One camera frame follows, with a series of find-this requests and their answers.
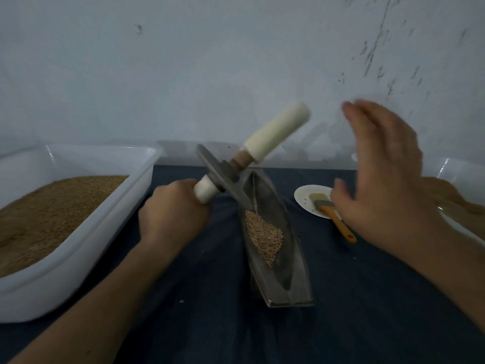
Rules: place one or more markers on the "small ground grain portion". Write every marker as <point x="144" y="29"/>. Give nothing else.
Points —
<point x="264" y="235"/>

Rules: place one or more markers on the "white plastic tray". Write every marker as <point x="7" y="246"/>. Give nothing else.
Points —
<point x="98" y="238"/>
<point x="466" y="178"/>

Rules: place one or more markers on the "person's left hand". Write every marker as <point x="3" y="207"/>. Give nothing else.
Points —
<point x="170" y="216"/>

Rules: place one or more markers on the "person's left forearm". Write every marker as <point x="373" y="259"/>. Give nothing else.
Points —
<point x="91" y="322"/>

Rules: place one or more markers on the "boat-shaped metal grinding trough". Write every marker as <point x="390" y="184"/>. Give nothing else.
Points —
<point x="292" y="280"/>

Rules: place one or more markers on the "person's right hand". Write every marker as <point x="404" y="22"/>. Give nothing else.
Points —
<point x="386" y="185"/>

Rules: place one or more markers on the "white round plate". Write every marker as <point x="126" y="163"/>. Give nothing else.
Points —
<point x="307" y="199"/>

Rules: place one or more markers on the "dark blue tablecloth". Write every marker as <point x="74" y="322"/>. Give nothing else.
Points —
<point x="212" y="329"/>

